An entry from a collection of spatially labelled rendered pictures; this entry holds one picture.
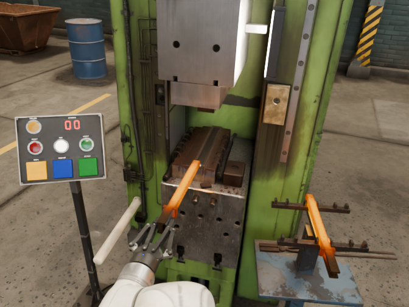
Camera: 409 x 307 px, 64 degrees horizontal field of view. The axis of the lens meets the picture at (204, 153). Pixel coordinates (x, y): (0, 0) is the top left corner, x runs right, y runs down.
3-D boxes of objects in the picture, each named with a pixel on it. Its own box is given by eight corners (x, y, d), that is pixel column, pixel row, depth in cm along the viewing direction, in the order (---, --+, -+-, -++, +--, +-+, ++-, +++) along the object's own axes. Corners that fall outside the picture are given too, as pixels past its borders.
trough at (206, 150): (204, 169, 144) (204, 165, 144) (192, 167, 145) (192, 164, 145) (221, 128, 180) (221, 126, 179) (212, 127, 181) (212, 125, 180)
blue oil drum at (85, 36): (94, 81, 547) (87, 25, 503) (66, 76, 564) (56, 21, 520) (114, 72, 595) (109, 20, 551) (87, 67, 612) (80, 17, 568)
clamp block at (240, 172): (241, 188, 145) (242, 176, 142) (222, 185, 146) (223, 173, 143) (244, 173, 155) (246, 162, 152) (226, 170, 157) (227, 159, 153)
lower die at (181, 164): (214, 183, 147) (215, 167, 143) (171, 176, 151) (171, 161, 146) (229, 141, 183) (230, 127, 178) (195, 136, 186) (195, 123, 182)
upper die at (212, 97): (219, 109, 129) (220, 86, 125) (170, 103, 133) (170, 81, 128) (235, 79, 165) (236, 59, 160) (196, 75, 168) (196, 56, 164)
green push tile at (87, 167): (98, 174, 138) (96, 157, 138) (79, 176, 137) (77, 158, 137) (98, 174, 140) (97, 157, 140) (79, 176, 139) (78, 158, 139)
